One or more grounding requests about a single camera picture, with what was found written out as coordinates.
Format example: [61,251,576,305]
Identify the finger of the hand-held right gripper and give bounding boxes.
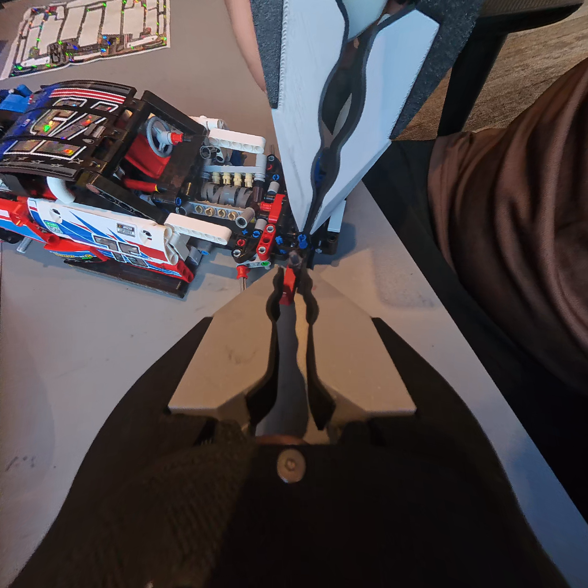
[270,0,346,231]
[311,8,440,231]

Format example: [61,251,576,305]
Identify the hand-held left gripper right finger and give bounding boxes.
[294,269,417,435]

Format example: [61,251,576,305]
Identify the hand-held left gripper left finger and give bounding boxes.
[168,269,282,437]

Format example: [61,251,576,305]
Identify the small red brick piece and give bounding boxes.
[280,255,299,306]

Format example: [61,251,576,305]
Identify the toy brick race car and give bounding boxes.
[0,80,343,299]

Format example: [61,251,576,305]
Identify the person's right hand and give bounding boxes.
[224,0,269,92]

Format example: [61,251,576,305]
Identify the black furniture leg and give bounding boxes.
[436,28,506,137]

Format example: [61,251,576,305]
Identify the person's black pants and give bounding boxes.
[363,138,588,520]

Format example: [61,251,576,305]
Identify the person's brown shirt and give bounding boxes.
[427,69,588,396]

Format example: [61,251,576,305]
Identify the holographic sticker sheet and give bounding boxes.
[0,0,172,81]

